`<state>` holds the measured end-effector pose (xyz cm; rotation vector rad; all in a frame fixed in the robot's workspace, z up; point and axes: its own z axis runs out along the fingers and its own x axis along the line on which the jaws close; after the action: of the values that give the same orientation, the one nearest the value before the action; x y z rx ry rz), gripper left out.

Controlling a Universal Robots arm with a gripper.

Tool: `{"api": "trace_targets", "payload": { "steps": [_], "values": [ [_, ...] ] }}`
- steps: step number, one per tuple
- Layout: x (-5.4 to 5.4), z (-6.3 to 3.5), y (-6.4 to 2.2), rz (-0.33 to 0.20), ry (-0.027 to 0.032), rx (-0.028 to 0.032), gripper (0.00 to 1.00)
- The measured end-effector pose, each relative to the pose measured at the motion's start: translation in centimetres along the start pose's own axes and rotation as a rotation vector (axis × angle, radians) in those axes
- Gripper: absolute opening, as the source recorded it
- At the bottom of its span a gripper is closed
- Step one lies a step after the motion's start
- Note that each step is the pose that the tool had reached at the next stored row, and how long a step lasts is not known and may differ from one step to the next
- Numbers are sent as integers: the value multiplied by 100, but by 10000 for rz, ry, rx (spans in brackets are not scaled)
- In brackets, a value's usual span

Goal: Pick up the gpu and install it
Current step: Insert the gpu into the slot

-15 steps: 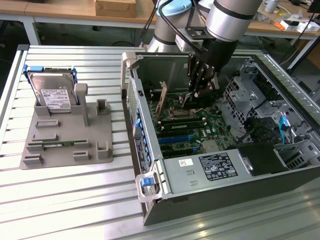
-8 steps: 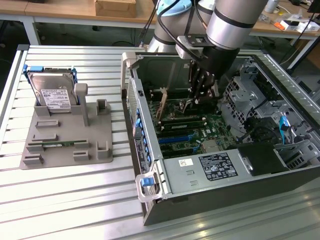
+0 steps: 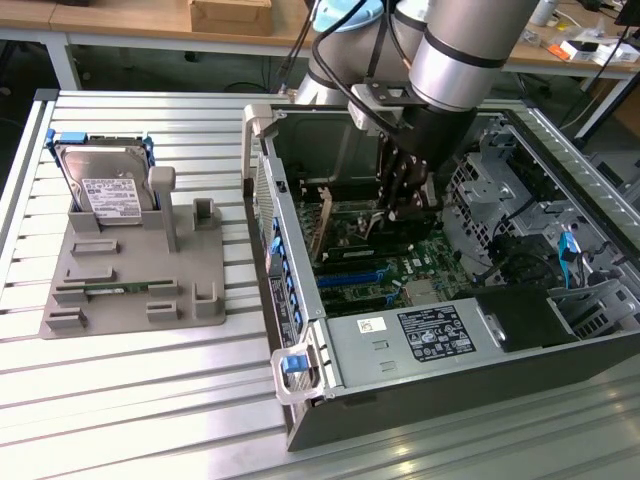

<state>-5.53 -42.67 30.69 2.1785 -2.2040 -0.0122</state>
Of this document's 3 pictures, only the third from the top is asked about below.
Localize green RAM stick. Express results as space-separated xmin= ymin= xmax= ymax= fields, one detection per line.
xmin=82 ymin=282 xmax=151 ymax=296

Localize green motherboard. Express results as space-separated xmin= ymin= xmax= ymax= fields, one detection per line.
xmin=294 ymin=177 xmax=476 ymax=320

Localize blue flat wire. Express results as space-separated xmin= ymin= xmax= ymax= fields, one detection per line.
xmin=558 ymin=229 xmax=582 ymax=292

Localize grey metal case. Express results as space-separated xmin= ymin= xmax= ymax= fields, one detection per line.
xmin=587 ymin=148 xmax=640 ymax=202

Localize black desk cable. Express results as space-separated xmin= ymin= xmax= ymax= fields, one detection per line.
xmin=573 ymin=24 xmax=637 ymax=142

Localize open black PC case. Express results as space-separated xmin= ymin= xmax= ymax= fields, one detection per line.
xmin=241 ymin=102 xmax=640 ymax=454

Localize brown cardboard box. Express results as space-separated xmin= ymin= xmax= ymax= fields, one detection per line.
xmin=187 ymin=0 xmax=274 ymax=37

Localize white box with black print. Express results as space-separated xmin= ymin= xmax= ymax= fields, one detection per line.
xmin=591 ymin=40 xmax=640 ymax=67

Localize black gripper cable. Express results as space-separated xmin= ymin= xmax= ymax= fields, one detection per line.
xmin=277 ymin=0 xmax=417 ymax=132

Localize clear handle with blue latch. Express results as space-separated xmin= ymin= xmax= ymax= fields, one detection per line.
xmin=269 ymin=343 xmax=327 ymax=407

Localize grey power supply unit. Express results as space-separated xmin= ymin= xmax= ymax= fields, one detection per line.
xmin=319 ymin=297 xmax=507 ymax=392

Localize grey plastic parts rack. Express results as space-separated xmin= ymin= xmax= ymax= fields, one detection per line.
xmin=38 ymin=166 xmax=229 ymax=341

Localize blue expansion slot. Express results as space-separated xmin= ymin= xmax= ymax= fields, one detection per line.
xmin=317 ymin=268 xmax=395 ymax=290

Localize black plastic cover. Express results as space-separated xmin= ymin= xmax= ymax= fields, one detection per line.
xmin=472 ymin=286 xmax=592 ymax=355

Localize wooden desk with white frame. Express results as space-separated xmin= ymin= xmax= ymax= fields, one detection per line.
xmin=0 ymin=0 xmax=640 ymax=92

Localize graphics card with metal bracket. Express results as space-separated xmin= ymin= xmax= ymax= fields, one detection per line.
xmin=309 ymin=183 xmax=435 ymax=262

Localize black RAM stick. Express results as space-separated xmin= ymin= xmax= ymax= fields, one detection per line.
xmin=322 ymin=244 xmax=414 ymax=265

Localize black wire bundle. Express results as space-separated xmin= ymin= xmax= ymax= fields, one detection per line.
xmin=485 ymin=233 xmax=557 ymax=287

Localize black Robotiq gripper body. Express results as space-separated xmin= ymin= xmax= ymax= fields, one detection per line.
xmin=394 ymin=105 xmax=479 ymax=171

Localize black expansion slot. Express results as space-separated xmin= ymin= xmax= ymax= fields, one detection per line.
xmin=319 ymin=293 xmax=397 ymax=315

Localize hard disk with blue carrier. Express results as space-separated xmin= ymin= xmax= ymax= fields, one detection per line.
xmin=44 ymin=128 xmax=159 ymax=227

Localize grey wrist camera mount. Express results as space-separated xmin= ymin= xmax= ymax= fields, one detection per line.
xmin=348 ymin=82 xmax=419 ymax=138

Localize black RAM slot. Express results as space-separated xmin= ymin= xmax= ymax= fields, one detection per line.
xmin=301 ymin=187 xmax=380 ymax=203
xmin=298 ymin=178 xmax=380 ymax=194

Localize blue slot retention clips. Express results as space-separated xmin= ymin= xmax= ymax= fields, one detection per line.
xmin=266 ymin=213 xmax=307 ymax=332

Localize silver disk bay cage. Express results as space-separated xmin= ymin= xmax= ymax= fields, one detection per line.
xmin=439 ymin=124 xmax=552 ymax=252

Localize orange and white box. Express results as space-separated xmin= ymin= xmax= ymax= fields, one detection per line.
xmin=546 ymin=38 xmax=601 ymax=64

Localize black monitor stand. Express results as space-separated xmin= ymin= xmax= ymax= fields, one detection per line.
xmin=612 ymin=0 xmax=640 ymax=27

